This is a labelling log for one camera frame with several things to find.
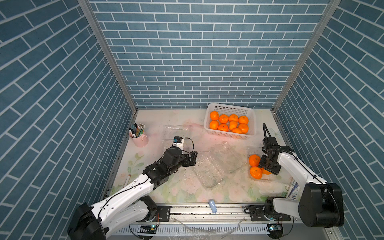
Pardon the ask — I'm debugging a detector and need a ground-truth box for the orange box one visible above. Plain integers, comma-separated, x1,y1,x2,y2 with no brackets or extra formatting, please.
210,111,220,121
238,124,249,134
249,155,261,167

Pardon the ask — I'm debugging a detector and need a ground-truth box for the clear plastic clamshell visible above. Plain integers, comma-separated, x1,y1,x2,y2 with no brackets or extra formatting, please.
193,142,245,189
161,125,192,151
246,147,293,184

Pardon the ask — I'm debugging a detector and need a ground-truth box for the white perforated plastic basket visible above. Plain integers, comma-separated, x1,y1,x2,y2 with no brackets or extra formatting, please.
204,103,257,140

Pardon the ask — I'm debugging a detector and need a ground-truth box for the orange box three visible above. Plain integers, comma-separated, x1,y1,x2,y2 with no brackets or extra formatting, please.
217,124,229,132
218,114,229,124
250,166,263,180

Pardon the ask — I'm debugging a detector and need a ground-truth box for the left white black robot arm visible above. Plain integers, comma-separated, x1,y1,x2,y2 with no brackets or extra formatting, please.
67,147,198,240

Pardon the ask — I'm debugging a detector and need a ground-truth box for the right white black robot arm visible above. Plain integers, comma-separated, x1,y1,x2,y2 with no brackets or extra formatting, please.
259,146,345,228

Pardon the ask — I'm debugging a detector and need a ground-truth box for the pink metal pen bucket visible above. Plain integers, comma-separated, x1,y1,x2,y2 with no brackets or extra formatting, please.
129,123,149,148

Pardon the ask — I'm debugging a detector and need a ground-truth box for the blue white packaged item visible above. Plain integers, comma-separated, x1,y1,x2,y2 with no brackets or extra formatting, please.
286,183,300,201

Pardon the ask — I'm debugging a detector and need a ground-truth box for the red white marker pen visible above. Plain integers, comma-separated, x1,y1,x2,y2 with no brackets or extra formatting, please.
125,175,131,185

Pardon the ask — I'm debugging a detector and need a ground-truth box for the small light blue cylinder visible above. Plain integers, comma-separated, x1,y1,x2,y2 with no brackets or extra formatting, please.
209,200,217,214

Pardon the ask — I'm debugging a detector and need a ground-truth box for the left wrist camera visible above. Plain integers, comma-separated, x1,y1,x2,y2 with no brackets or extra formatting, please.
172,136,183,149

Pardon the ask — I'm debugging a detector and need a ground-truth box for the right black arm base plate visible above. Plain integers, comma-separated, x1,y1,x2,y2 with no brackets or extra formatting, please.
244,205,276,222

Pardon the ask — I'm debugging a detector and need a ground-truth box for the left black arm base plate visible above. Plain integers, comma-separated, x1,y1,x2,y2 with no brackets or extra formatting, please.
143,206,171,222

